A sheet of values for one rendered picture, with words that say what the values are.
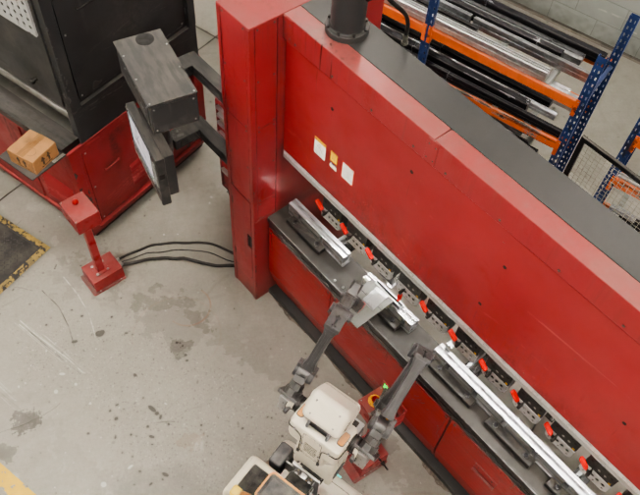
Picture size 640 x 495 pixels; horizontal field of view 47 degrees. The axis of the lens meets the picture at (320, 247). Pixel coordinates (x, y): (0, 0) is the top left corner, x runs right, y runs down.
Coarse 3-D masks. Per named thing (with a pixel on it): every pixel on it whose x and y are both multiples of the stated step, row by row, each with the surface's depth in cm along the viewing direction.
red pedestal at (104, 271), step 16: (80, 192) 448; (64, 208) 441; (80, 208) 442; (96, 208) 442; (80, 224) 439; (96, 224) 448; (96, 256) 483; (112, 256) 504; (96, 272) 495; (112, 272) 497; (96, 288) 496
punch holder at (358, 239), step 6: (348, 222) 381; (348, 228) 385; (354, 228) 379; (348, 234) 388; (354, 234) 383; (360, 234) 378; (348, 240) 391; (354, 240) 386; (360, 240) 381; (366, 240) 376; (354, 246) 390; (360, 246) 384; (366, 246) 381; (372, 246) 387; (360, 252) 388
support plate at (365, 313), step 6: (366, 282) 400; (372, 282) 400; (366, 288) 397; (372, 288) 398; (360, 294) 395; (366, 294) 395; (390, 300) 394; (366, 306) 391; (384, 306) 391; (354, 312) 388; (360, 312) 388; (366, 312) 389; (372, 312) 389; (378, 312) 390; (354, 318) 386; (360, 318) 386; (366, 318) 387; (354, 324) 384; (360, 324) 384
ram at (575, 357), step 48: (288, 48) 339; (288, 96) 363; (336, 96) 328; (288, 144) 391; (336, 144) 350; (384, 144) 318; (336, 192) 376; (384, 192) 339; (432, 192) 308; (384, 240) 362; (432, 240) 327; (480, 240) 298; (432, 288) 349; (480, 288) 317; (528, 288) 290; (480, 336) 337; (528, 336) 307; (576, 336) 281; (624, 336) 260; (528, 384) 326; (576, 384) 298; (624, 384) 274; (624, 432) 289
